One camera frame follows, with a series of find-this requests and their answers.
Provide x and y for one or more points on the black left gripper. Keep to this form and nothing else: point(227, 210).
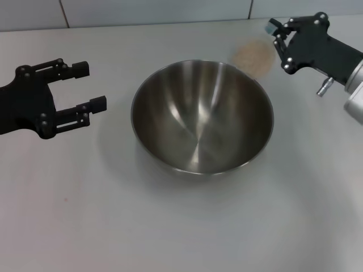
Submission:
point(25, 105)

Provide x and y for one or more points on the clear plastic measuring cup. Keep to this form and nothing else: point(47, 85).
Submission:
point(235, 56)

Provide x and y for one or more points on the stainless steel mixing bowl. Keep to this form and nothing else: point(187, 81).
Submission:
point(201, 119)

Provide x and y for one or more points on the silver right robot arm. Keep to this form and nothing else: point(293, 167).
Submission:
point(356, 93)

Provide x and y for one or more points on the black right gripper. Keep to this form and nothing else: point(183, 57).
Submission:
point(312, 45)

